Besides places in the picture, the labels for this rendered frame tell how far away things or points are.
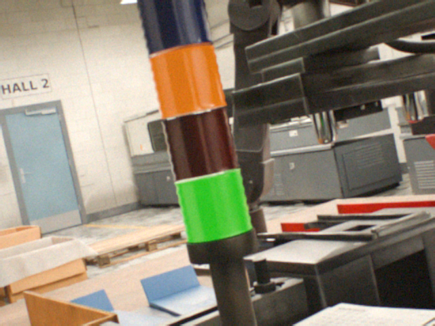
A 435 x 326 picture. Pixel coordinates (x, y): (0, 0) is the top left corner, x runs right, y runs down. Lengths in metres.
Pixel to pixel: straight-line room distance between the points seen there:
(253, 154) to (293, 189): 7.22
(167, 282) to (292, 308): 0.32
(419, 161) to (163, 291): 5.93
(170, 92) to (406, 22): 0.23
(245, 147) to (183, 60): 0.67
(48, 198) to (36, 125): 1.25
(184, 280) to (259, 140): 0.28
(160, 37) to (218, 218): 0.10
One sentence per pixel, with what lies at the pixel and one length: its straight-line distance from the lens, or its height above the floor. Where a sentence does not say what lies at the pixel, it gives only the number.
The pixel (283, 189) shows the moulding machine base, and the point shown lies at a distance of 8.40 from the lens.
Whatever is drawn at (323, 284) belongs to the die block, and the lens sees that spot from 0.57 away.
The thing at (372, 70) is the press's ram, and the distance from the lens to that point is 0.63.
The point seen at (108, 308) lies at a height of 0.93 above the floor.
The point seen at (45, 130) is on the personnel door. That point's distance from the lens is 11.83.
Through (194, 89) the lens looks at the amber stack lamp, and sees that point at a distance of 0.36.
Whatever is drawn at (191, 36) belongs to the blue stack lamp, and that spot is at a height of 1.16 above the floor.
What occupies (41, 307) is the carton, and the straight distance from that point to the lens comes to 0.78.
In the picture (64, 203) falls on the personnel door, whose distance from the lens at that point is 11.85.
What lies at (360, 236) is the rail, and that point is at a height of 0.99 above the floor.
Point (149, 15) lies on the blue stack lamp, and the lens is 0.37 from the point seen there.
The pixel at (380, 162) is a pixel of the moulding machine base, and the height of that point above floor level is 0.36.
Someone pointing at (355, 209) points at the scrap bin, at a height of 0.95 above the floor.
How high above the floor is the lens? 1.11
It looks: 3 degrees down
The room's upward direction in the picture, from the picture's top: 12 degrees counter-clockwise
